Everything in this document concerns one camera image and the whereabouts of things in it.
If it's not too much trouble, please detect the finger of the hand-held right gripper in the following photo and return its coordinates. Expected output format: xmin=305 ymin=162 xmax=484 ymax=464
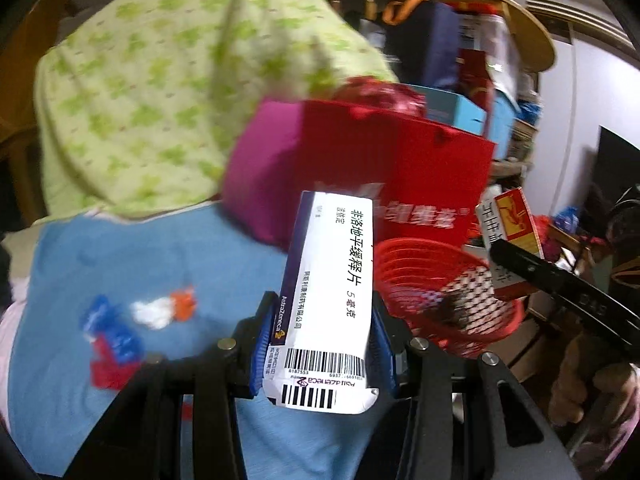
xmin=489 ymin=239 xmax=640 ymax=361

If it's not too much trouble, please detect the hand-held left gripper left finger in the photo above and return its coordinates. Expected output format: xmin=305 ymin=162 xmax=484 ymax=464
xmin=65 ymin=291 xmax=282 ymax=480

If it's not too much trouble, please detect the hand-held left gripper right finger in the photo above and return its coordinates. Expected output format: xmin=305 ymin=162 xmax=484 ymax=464
xmin=369 ymin=292 xmax=559 ymax=480

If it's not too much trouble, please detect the red and white cigarette box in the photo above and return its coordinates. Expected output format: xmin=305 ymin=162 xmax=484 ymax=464
xmin=474 ymin=187 xmax=546 ymax=292

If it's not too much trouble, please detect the white medicine box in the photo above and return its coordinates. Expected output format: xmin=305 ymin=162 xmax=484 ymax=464
xmin=262 ymin=190 xmax=382 ymax=415

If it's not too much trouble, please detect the orange wrapper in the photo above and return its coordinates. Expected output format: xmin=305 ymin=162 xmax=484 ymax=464
xmin=170 ymin=286 xmax=199 ymax=322

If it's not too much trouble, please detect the red plastic mesh basket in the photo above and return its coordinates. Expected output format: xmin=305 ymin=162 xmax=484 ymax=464
xmin=372 ymin=237 xmax=527 ymax=361

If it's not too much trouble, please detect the blue shiny box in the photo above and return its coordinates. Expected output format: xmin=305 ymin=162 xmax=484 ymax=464
xmin=82 ymin=295 xmax=146 ymax=362

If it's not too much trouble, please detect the person's right hand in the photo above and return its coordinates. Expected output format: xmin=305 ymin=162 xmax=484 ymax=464
xmin=547 ymin=331 xmax=640 ymax=463

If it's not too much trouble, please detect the black television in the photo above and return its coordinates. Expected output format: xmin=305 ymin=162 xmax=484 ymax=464
xmin=590 ymin=125 xmax=640 ymax=243

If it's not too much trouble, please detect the blue blanket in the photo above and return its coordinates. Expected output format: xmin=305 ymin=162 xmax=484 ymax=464
xmin=10 ymin=200 xmax=413 ymax=480

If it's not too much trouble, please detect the red wrapper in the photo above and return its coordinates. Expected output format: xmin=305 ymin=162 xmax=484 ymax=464
xmin=90 ymin=336 xmax=143 ymax=392

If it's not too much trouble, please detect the magenta pillow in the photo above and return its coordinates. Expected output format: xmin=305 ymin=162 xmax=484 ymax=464
xmin=220 ymin=100 xmax=307 ymax=252

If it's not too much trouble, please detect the red paper bag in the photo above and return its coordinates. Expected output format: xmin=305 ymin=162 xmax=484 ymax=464
xmin=280 ymin=100 xmax=497 ymax=261

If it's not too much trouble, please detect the light blue box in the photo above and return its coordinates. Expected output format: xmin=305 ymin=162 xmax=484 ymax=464
xmin=414 ymin=85 xmax=489 ymax=137

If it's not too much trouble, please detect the round wooden table top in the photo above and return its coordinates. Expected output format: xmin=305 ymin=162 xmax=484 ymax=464
xmin=320 ymin=0 xmax=557 ymax=75

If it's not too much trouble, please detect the red floral cloth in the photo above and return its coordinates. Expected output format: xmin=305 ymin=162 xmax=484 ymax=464
xmin=332 ymin=76 xmax=429 ymax=117

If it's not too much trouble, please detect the green clover print quilt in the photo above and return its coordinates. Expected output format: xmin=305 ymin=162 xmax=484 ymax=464
xmin=34 ymin=0 xmax=401 ymax=220

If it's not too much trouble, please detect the dark blue bag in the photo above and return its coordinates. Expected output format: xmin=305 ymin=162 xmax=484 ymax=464
xmin=384 ymin=0 xmax=462 ymax=92

